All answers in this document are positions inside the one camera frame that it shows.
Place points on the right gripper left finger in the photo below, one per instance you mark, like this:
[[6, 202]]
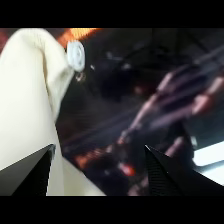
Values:
[[30, 176]]

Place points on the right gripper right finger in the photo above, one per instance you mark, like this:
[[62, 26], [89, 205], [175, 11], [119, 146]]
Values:
[[170, 180]]

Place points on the cream knitted sweater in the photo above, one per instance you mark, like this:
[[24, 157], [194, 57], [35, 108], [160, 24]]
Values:
[[23, 106]]

